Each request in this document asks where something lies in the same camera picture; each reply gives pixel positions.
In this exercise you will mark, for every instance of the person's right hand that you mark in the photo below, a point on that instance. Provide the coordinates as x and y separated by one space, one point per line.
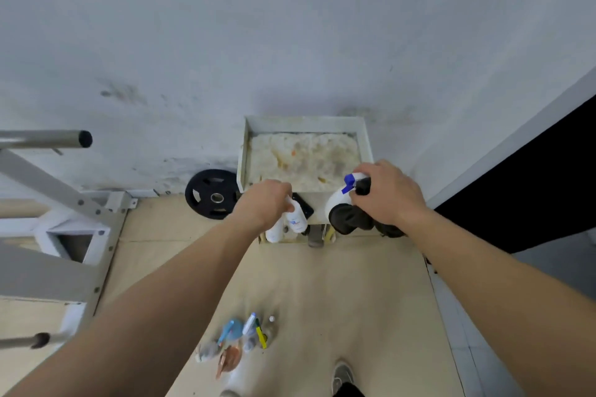
393 196

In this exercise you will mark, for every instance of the person's left hand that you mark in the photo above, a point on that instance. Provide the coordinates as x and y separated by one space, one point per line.
263 206

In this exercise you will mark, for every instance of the black phone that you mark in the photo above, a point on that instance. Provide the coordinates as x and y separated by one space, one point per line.
303 206

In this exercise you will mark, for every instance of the green microfibre cloth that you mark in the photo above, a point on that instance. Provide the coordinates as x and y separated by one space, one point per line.
347 220

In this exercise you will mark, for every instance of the white shelf yellow poles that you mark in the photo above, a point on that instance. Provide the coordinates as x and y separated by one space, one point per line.
302 159

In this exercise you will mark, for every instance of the round white bottle blue-tipped sprayer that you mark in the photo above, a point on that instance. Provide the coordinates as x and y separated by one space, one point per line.
333 206

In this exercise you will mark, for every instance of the pale blue bottle white sprayer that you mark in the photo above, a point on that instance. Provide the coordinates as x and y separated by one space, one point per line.
249 322

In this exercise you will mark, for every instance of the blue spray bottle pink trigger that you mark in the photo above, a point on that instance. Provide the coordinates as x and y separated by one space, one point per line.
230 329

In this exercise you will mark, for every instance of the clear bottle yellow green sprayer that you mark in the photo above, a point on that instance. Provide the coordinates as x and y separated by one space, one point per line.
260 336

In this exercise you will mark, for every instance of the white spray bottle teal label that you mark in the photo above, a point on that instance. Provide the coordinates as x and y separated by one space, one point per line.
207 352

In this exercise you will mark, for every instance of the orange spray bottle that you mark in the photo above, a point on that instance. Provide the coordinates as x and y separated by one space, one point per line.
229 359

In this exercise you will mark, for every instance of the person's right forearm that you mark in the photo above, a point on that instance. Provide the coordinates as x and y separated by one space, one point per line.
503 299

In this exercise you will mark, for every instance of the person's left forearm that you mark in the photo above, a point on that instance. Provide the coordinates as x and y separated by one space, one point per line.
139 317

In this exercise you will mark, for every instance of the person's right grey shoe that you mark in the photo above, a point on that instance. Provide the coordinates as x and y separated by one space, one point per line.
343 375

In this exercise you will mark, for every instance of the person's grey shoe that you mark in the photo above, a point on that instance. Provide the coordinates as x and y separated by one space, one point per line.
229 394
343 375

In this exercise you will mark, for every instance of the person's left grey shoe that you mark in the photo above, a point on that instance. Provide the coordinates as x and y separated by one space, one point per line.
229 394

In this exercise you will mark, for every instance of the black weight plate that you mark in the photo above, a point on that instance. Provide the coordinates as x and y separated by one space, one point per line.
202 196

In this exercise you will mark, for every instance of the black shorts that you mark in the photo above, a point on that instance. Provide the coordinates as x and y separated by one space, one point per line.
349 391

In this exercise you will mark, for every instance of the grey bar black end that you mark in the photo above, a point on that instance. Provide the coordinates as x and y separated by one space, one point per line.
42 139

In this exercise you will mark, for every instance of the white metal rack frame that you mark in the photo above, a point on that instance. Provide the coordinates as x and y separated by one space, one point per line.
37 271

